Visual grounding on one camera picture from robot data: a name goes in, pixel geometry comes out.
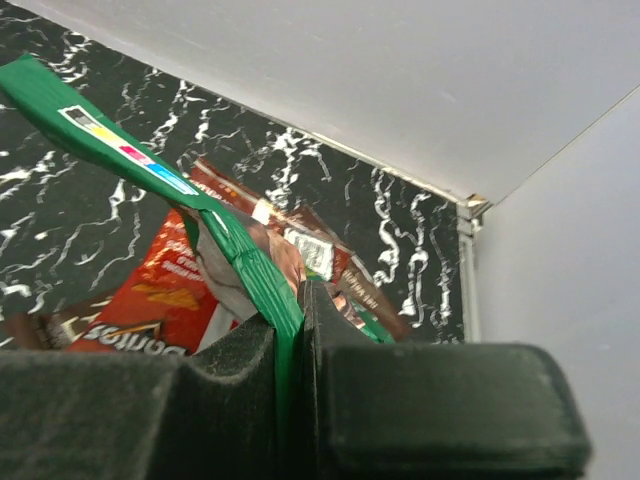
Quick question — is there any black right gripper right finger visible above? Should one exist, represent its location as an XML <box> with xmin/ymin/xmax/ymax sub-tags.
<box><xmin>299</xmin><ymin>281</ymin><xmax>592</xmax><ymax>479</ymax></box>

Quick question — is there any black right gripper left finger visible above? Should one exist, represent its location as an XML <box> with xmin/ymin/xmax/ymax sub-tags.
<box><xmin>1</xmin><ymin>318</ymin><xmax>277</xmax><ymax>479</ymax></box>

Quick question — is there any red doritos bag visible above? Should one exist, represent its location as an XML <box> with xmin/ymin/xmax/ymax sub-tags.
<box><xmin>68</xmin><ymin>210</ymin><xmax>241</xmax><ymax>357</ymax></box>

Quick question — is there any brown kettle chips bag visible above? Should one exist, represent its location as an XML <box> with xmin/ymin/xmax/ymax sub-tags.
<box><xmin>2</xmin><ymin>161</ymin><xmax>410</xmax><ymax>350</ymax></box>

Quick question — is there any green snack bag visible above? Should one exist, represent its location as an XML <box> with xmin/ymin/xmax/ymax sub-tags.
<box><xmin>0</xmin><ymin>52</ymin><xmax>396</xmax><ymax>480</ymax></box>

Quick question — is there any aluminium frame rail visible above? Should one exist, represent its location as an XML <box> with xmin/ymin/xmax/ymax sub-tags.
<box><xmin>456</xmin><ymin>194</ymin><xmax>491</xmax><ymax>343</ymax></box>

